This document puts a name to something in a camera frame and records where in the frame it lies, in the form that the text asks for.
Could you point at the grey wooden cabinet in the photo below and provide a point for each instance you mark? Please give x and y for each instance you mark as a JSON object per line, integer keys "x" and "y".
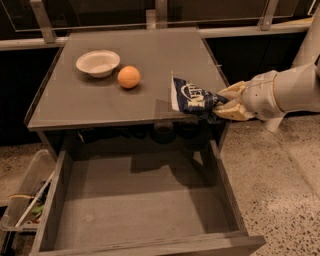
{"x": 71, "y": 99}

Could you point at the orange fruit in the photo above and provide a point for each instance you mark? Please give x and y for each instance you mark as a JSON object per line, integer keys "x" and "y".
{"x": 129, "y": 77}

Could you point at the white stick in bin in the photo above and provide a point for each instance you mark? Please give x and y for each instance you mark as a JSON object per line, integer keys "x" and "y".
{"x": 34, "y": 200}

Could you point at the open grey top drawer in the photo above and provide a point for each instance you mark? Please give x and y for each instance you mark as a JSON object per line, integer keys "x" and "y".
{"x": 141, "y": 199}

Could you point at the clear plastic bin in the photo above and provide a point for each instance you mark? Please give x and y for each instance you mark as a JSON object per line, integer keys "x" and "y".
{"x": 38, "y": 171}

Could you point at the white paper bowl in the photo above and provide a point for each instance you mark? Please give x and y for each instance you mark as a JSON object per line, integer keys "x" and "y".
{"x": 98, "y": 64}

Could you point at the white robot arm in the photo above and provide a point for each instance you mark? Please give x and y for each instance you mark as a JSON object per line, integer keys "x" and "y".
{"x": 298, "y": 88}

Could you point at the dark tape roll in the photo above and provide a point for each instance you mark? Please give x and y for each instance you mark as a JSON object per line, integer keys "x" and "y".
{"x": 188, "y": 130}

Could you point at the blue tape roll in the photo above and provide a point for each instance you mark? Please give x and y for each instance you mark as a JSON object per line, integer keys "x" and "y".
{"x": 163, "y": 132}

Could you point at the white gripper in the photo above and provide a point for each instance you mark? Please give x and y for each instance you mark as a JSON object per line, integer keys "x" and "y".
{"x": 259, "y": 95}

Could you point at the blue chip bag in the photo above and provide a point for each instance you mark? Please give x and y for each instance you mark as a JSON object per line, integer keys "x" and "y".
{"x": 187, "y": 98}

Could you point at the metal railing frame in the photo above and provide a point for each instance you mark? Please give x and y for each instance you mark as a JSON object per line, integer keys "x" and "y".
{"x": 32, "y": 24}

